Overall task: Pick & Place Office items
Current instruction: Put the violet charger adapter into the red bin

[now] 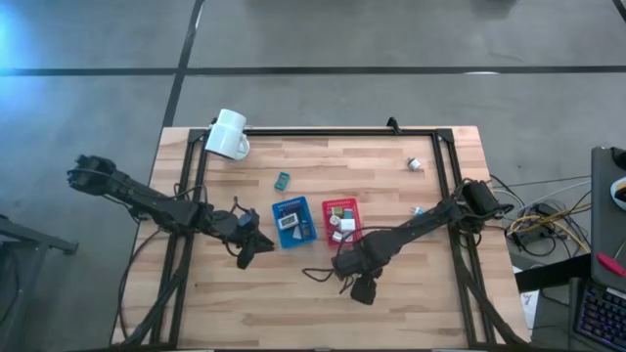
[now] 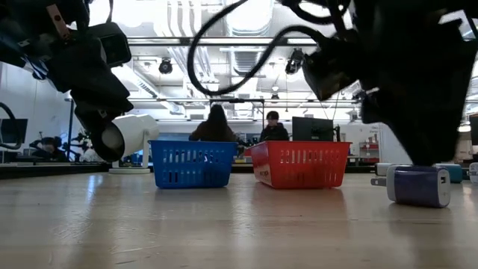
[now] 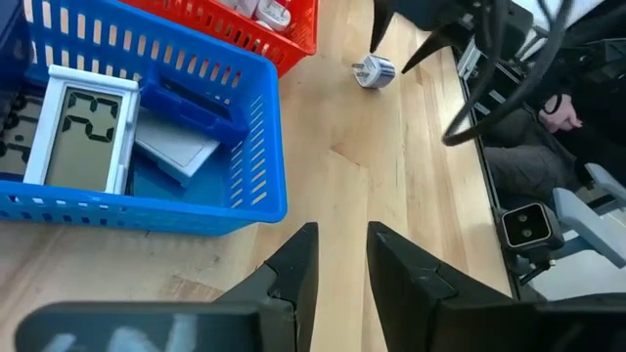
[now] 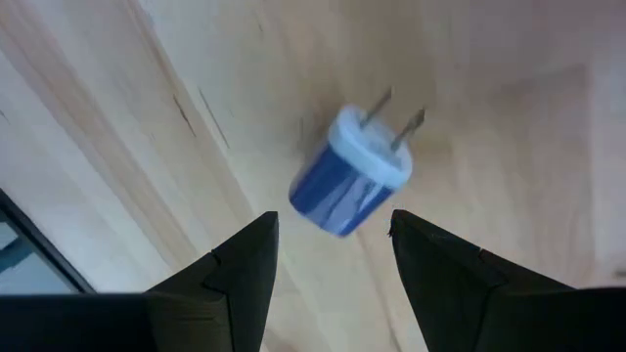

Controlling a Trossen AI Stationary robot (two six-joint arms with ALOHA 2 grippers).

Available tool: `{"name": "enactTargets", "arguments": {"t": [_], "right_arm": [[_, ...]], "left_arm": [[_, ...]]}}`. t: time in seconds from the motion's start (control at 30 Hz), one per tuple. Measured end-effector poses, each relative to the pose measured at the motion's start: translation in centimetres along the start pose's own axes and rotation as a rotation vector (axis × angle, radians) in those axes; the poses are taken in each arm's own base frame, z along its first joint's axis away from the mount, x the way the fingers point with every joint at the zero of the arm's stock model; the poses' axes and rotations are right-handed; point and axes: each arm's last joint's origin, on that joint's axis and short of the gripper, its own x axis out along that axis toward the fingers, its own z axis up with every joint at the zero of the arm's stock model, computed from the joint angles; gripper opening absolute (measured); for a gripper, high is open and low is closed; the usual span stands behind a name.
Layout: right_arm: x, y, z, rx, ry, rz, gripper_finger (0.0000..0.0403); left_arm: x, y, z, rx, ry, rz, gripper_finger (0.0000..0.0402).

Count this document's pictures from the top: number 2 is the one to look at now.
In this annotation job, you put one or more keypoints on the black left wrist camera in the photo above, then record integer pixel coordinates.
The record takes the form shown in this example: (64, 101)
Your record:
(112, 45)

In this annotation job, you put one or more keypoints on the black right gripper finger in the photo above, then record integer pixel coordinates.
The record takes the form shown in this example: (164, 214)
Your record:
(425, 130)

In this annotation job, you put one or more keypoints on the black ceiling camera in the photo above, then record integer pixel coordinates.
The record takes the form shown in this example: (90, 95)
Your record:
(166, 66)

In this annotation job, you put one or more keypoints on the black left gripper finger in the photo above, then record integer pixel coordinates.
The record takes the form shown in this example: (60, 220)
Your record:
(97, 117)

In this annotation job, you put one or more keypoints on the dark wall monitor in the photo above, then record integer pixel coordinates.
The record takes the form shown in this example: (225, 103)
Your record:
(11, 130)

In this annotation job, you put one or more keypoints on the person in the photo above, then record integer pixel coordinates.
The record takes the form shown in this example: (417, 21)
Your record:
(213, 130)
(274, 132)
(48, 147)

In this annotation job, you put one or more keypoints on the white pillar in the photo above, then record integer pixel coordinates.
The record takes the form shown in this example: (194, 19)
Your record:
(388, 153)

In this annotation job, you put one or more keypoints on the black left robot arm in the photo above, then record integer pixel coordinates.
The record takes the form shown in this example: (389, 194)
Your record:
(22, 33)

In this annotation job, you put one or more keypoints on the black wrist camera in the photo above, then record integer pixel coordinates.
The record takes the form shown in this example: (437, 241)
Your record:
(112, 45)
(328, 71)

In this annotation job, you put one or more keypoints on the red storage shelf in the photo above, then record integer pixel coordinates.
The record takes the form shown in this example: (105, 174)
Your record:
(367, 147)

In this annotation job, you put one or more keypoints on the black background rack frame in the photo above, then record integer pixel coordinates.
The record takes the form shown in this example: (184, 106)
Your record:
(237, 100)

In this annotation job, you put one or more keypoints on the black overhead camera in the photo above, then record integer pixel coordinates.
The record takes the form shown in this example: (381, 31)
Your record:
(295, 60)

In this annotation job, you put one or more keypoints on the blue plastic basket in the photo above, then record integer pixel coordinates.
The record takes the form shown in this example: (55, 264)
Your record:
(194, 145)

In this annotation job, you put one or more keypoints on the red plastic basket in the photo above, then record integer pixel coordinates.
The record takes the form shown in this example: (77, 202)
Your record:
(298, 145)

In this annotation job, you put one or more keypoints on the white cylindrical projector on stand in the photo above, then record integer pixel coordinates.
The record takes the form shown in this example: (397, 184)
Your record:
(138, 130)

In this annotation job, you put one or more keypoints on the black desk monitor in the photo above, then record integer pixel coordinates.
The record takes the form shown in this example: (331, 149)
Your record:
(311, 129)

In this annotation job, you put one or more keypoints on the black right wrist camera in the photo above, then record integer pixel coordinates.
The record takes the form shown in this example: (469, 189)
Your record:
(328, 71)

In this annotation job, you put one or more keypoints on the purple white USB charger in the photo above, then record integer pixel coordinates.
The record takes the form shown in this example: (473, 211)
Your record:
(418, 187)

